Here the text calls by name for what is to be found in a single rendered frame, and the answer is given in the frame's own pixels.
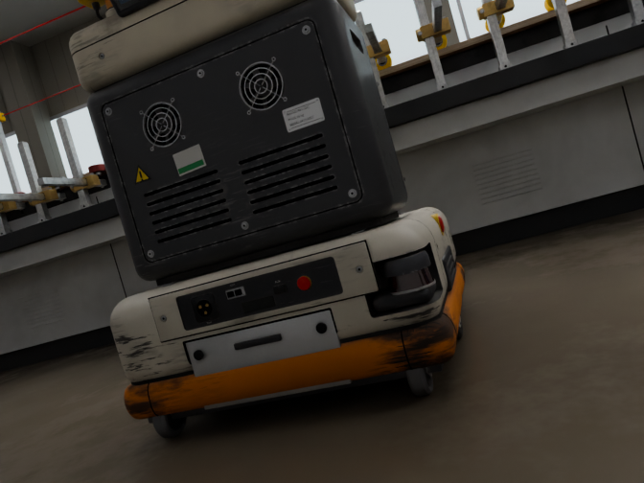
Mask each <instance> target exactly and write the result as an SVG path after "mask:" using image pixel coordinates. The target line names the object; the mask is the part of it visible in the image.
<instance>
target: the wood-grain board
mask: <svg viewBox="0 0 644 483"><path fill-rule="evenodd" d="M608 1H610V0H580V1H577V2H574V3H572V4H569V5H566V7H567V10H568V14H572V13H575V12H579V11H582V10H585V9H588V8H591V7H594V6H597V5H600V4H603V3H605V2H608ZM555 19H557V16H556V14H555V10H553V11H548V12H545V13H542V14H539V15H536V16H534V17H531V18H528V19H525V20H522V21H519V22H517V23H514V24H512V25H509V26H506V27H503V28H500V31H501V34H502V37H505V36H508V35H513V34H516V33H519V32H521V31H524V30H527V29H530V28H533V27H536V26H539V25H541V24H544V23H547V22H549V21H552V20H555ZM489 42H492V38H491V35H490V33H486V34H482V35H479V36H476V37H474V38H471V39H468V40H465V41H462V42H459V43H456V44H454V45H451V46H448V47H446V48H443V49H440V50H437V51H438V55H439V59H441V58H446V57H449V56H452V55H455V54H458V53H461V52H464V51H466V50H469V49H471V48H474V47H477V46H480V45H483V44H486V43H489ZM428 63H430V58H429V55H428V54H426V55H423V56H420V57H415V58H413V59H411V60H408V61H405V62H402V63H399V64H396V65H394V66H391V67H388V68H385V69H382V70H379V77H380V79H381V80H382V79H385V78H388V77H391V76H394V75H397V74H399V73H402V72H405V71H408V70H410V69H413V68H416V67H419V66H422V65H425V64H428Z"/></svg>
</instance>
